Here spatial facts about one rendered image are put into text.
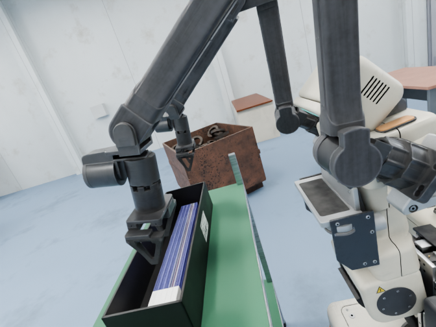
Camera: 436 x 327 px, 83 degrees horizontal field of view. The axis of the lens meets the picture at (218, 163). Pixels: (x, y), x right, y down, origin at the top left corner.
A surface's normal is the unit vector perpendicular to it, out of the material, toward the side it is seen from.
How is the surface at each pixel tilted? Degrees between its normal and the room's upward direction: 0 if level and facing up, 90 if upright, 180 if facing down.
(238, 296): 0
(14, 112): 90
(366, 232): 90
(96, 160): 89
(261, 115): 90
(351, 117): 75
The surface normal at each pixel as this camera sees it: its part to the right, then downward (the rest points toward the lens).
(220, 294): -0.29, -0.90
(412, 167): 0.04, 0.16
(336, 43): -0.07, 0.33
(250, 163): 0.37, 0.19
